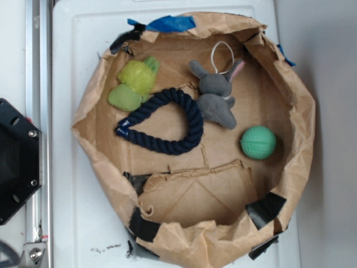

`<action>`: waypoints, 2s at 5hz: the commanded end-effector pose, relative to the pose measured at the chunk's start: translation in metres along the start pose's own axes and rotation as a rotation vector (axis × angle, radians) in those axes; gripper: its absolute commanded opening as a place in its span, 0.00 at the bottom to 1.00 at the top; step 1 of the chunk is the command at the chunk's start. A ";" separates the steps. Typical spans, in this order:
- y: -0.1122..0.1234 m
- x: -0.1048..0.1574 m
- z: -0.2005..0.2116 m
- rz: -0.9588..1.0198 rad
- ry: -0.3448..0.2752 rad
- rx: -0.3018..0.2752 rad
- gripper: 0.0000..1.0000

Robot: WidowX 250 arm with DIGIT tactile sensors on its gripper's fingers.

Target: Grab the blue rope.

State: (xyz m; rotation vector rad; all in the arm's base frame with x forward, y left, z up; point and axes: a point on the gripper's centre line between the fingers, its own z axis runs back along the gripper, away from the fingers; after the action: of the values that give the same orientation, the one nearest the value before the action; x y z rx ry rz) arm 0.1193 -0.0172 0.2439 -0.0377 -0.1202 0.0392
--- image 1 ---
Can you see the brown paper bag bowl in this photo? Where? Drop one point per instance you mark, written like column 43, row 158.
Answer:
column 212, row 205

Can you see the yellow-green plush toy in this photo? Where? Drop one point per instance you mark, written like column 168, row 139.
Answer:
column 137, row 79

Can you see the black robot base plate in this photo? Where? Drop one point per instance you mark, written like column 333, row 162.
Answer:
column 20, row 160

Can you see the green rubber ball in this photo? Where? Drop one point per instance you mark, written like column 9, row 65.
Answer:
column 258, row 142

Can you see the aluminium frame rail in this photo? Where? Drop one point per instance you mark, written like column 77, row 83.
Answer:
column 38, row 249

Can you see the grey plush bunny toy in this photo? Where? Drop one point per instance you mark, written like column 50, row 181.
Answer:
column 216, row 102

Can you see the white plastic board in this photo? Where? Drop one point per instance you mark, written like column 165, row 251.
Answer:
column 87, row 230

